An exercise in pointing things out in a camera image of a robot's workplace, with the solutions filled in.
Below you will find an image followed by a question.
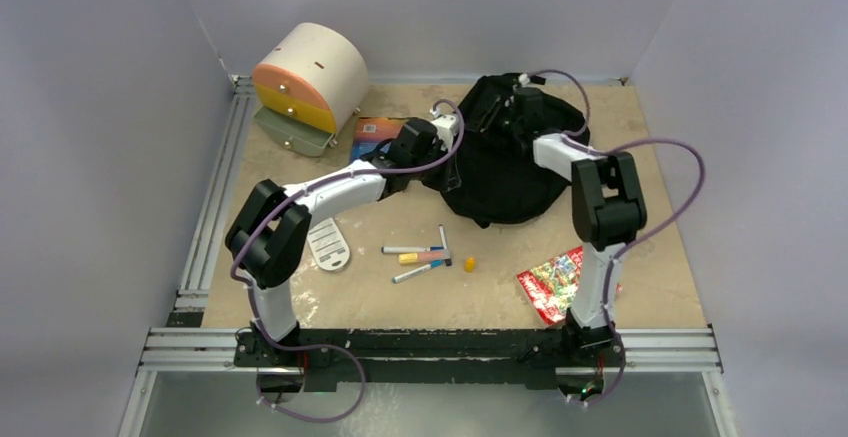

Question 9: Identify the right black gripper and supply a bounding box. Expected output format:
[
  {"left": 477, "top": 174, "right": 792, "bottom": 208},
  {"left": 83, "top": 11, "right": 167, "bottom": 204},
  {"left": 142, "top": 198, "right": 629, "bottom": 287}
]
[{"left": 465, "top": 95, "right": 523, "bottom": 148}]

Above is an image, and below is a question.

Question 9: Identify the cream round drawer cabinet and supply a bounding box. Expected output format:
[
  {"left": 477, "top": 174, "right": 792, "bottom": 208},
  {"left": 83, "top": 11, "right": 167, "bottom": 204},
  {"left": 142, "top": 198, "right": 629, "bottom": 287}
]
[{"left": 251, "top": 22, "right": 370, "bottom": 157}]

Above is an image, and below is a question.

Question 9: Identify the blue orange book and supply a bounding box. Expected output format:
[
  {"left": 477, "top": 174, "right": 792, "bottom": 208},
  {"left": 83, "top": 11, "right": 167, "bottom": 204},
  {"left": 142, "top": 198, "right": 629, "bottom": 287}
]
[{"left": 349, "top": 117, "right": 407, "bottom": 163}]

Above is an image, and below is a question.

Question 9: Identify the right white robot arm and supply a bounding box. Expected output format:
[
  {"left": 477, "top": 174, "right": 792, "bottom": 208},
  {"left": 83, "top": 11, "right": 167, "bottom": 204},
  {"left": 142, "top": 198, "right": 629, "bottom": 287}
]
[{"left": 478, "top": 86, "right": 647, "bottom": 364}]

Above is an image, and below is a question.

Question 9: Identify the white marker blue cap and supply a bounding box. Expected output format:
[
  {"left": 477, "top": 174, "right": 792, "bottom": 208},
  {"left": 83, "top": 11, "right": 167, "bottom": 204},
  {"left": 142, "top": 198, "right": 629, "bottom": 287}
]
[{"left": 380, "top": 246, "right": 443, "bottom": 255}]

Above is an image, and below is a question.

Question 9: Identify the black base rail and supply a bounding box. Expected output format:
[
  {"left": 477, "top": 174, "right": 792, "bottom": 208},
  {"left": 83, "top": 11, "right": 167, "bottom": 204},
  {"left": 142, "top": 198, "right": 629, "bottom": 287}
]
[{"left": 234, "top": 328, "right": 623, "bottom": 393}]

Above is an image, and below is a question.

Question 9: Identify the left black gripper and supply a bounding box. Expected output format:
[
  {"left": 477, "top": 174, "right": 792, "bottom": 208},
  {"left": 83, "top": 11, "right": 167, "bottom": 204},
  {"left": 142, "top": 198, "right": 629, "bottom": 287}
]
[{"left": 409, "top": 140, "right": 460, "bottom": 192}]

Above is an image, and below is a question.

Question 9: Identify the black student backpack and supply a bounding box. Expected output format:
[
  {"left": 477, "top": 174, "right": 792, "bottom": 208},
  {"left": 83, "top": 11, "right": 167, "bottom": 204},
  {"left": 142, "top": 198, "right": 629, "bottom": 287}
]
[{"left": 426, "top": 73, "right": 590, "bottom": 228}]

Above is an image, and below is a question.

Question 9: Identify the white marker lying lower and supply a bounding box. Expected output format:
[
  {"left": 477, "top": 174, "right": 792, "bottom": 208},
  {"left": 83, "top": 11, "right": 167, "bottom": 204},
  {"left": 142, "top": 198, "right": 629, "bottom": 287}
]
[{"left": 391, "top": 260, "right": 444, "bottom": 284}]

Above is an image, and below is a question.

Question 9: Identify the red colourful booklet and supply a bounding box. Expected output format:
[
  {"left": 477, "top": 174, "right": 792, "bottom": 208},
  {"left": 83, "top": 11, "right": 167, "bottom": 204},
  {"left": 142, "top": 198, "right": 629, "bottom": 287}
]
[{"left": 517, "top": 244, "right": 624, "bottom": 329}]

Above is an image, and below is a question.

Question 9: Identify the white oval label card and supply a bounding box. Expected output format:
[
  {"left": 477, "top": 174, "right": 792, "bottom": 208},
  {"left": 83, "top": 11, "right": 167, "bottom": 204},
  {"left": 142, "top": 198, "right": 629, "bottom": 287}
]
[{"left": 306, "top": 218, "right": 351, "bottom": 272}]

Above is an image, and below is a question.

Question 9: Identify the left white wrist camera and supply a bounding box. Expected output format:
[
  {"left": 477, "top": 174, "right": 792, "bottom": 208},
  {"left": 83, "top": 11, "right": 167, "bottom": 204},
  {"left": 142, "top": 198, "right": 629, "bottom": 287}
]
[{"left": 431, "top": 110, "right": 461, "bottom": 152}]

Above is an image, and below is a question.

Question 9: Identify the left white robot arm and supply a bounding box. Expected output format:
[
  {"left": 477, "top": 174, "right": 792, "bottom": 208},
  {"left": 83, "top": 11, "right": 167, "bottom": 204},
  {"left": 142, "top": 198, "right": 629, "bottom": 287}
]
[{"left": 225, "top": 114, "right": 464, "bottom": 366}]

